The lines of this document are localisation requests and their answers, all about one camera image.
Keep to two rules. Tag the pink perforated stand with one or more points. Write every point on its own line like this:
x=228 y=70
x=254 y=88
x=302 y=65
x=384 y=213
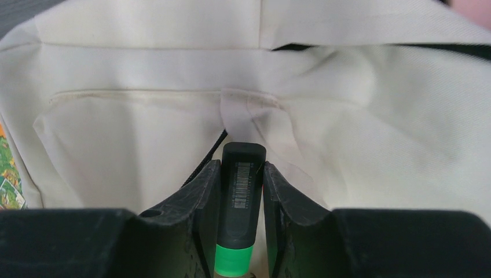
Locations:
x=477 y=11

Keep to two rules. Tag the green black highlighter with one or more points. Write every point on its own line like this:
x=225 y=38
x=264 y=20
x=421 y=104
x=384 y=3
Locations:
x=241 y=190

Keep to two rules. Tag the orange green paperback book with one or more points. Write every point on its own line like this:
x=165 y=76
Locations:
x=11 y=191

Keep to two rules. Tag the cream canvas backpack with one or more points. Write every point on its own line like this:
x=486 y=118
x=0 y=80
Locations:
x=114 y=103

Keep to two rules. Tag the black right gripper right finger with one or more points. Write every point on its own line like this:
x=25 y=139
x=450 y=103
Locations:
x=299 y=235

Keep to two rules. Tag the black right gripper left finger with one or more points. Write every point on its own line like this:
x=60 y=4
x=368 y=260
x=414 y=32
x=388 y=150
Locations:
x=181 y=231

